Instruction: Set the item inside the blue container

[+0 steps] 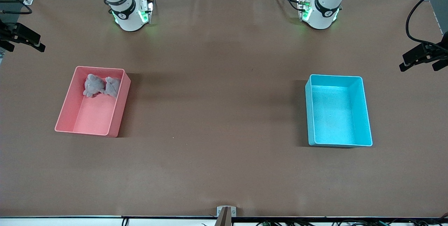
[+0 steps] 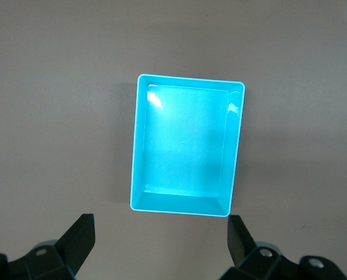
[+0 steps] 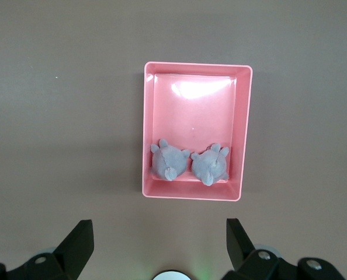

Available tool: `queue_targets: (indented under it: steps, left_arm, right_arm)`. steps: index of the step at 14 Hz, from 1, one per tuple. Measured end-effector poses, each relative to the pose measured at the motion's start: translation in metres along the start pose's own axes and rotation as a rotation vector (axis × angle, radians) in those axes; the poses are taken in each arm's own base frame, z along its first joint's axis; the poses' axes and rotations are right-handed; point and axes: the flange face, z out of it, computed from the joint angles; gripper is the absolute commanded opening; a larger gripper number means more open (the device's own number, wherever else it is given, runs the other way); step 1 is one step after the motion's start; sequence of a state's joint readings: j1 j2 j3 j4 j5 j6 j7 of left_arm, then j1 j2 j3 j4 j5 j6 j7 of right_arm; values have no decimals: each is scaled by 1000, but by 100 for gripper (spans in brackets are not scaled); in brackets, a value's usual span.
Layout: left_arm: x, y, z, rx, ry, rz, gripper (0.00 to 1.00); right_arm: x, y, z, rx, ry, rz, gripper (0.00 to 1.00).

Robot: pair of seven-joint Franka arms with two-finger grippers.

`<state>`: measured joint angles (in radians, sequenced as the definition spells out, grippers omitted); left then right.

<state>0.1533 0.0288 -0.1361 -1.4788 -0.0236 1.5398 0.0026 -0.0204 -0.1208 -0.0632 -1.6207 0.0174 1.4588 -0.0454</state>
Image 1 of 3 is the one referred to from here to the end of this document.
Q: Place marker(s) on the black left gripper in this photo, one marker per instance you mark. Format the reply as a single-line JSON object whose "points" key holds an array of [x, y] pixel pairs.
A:
{"points": [[424, 51]]}

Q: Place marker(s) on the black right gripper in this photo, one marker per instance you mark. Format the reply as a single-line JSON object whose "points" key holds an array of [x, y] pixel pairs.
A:
{"points": [[17, 32]]}

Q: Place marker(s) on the grey plush toy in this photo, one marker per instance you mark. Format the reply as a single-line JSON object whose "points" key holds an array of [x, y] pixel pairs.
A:
{"points": [[93, 85], [112, 86]]}

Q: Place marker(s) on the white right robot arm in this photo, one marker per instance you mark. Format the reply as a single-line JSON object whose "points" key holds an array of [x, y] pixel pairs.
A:
{"points": [[129, 19]]}

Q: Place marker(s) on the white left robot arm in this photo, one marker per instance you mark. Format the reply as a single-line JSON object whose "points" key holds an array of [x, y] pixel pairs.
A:
{"points": [[323, 18]]}

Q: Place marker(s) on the pink plastic box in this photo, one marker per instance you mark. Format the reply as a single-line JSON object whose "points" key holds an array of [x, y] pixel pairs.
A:
{"points": [[98, 121]]}

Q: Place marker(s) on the blue plastic box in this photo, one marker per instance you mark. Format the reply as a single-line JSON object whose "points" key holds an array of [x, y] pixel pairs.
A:
{"points": [[332, 131]]}

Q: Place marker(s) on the brown table cover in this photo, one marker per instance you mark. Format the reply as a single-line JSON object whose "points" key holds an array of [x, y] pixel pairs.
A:
{"points": [[224, 114]]}

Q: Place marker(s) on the grey metal bracket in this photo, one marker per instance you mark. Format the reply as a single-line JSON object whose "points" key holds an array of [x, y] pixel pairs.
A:
{"points": [[233, 212]]}

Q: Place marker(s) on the brown post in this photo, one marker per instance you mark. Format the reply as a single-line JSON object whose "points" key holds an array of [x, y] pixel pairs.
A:
{"points": [[224, 219]]}

